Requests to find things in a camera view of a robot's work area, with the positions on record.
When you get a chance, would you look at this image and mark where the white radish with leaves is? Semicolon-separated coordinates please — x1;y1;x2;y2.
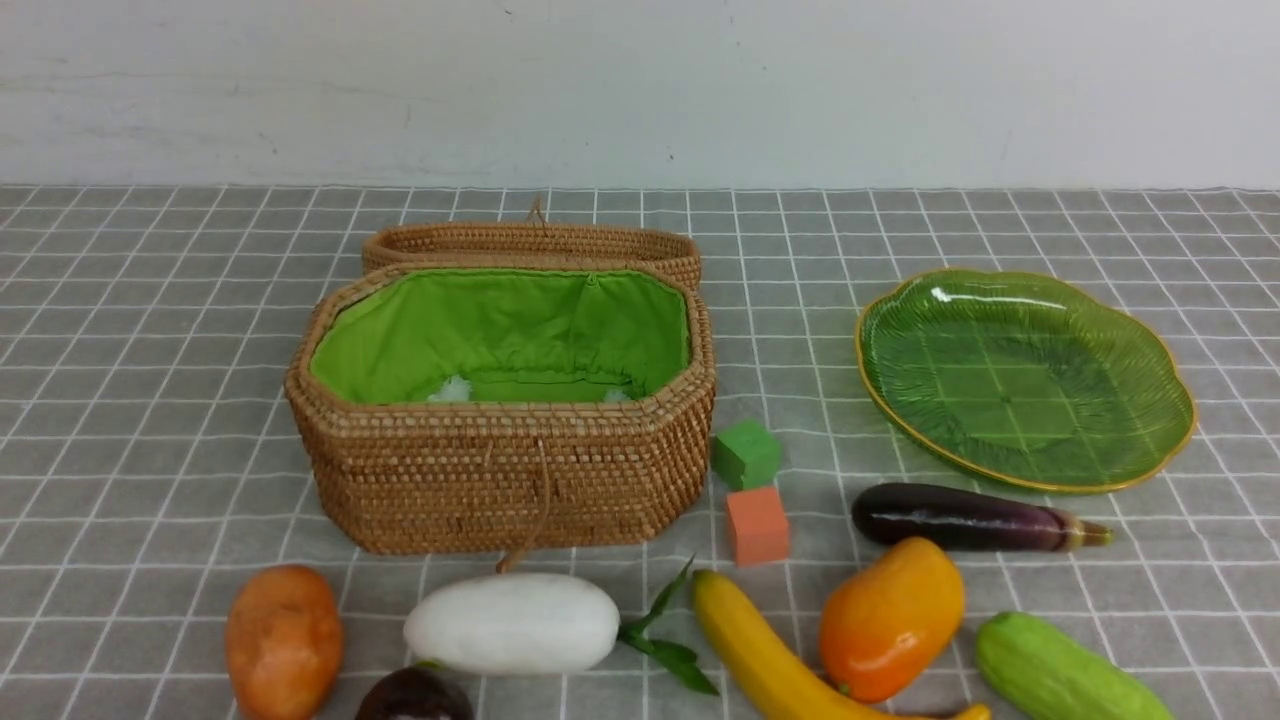
403;562;719;696

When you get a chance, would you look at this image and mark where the purple eggplant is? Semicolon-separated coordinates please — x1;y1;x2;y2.
850;482;1114;553

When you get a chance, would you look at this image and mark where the orange yellow mango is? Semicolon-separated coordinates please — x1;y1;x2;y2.
819;537;966;705

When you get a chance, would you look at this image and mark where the yellow banana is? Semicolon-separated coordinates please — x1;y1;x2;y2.
691;568;965;719

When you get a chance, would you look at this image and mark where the dark purple passion fruit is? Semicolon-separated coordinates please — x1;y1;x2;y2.
355;666;475;720

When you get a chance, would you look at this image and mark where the brown potato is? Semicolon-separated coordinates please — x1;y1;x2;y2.
224;564;346;719

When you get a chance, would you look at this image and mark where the green foam cube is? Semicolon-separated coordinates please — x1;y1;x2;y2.
710;419;782;492

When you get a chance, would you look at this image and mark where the woven rattan basket lid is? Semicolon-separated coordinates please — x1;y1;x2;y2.
361;200;701;290

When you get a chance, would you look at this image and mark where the woven rattan basket green lining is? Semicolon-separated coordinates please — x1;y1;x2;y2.
284;263;717;557

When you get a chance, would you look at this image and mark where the orange foam cube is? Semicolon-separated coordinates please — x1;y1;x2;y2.
726;486;790;568

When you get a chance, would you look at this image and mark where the green glass leaf plate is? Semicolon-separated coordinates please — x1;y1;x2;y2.
852;268;1198;495

